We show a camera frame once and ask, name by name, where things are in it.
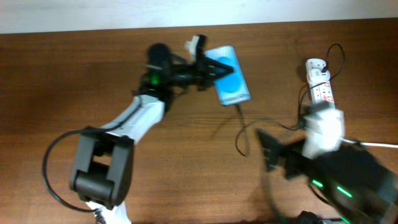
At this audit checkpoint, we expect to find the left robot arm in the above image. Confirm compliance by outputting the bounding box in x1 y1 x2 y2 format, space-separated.
70 43 234 223

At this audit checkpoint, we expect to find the black usb charging cable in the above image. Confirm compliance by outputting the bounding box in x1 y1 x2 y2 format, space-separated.
234 42 346 157

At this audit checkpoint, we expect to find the white usb charger adapter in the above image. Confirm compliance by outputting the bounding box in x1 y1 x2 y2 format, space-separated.
307 69 330 85

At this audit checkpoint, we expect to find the white power strip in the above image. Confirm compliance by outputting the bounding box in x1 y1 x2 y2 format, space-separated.
305 58 335 108

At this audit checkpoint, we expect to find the blue samsung smartphone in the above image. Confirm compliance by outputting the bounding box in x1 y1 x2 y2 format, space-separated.
205 45 251 106

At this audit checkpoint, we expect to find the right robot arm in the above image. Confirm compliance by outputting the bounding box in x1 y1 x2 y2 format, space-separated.
256 129 397 223

